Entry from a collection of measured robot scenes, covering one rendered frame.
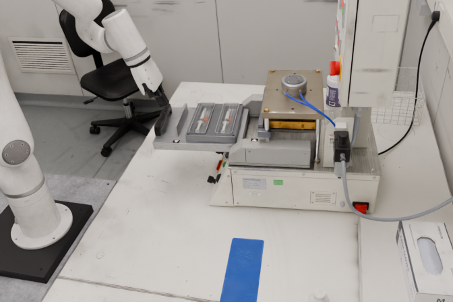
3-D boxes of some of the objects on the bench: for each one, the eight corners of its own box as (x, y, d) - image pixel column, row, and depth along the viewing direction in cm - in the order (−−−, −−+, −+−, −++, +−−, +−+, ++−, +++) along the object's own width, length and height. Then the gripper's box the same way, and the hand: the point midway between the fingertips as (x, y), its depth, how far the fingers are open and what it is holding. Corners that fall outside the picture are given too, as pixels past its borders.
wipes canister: (345, 100, 194) (348, 71, 185) (345, 110, 187) (348, 80, 179) (325, 99, 196) (327, 70, 187) (324, 109, 189) (326, 79, 181)
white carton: (439, 240, 121) (445, 222, 117) (463, 315, 103) (470, 296, 99) (394, 237, 123) (398, 219, 119) (410, 310, 105) (415, 292, 101)
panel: (224, 147, 171) (240, 112, 160) (209, 201, 147) (228, 164, 136) (219, 146, 171) (236, 110, 160) (204, 199, 147) (222, 162, 136)
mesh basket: (413, 93, 194) (418, 67, 187) (419, 126, 174) (425, 98, 166) (362, 90, 200) (365, 65, 192) (361, 122, 179) (365, 95, 172)
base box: (363, 150, 164) (367, 112, 154) (375, 224, 134) (381, 183, 124) (224, 145, 173) (221, 110, 163) (207, 214, 143) (201, 174, 133)
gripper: (139, 65, 129) (168, 114, 138) (155, 44, 141) (180, 90, 150) (119, 72, 132) (148, 119, 141) (136, 51, 144) (162, 96, 152)
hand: (162, 100), depth 144 cm, fingers closed
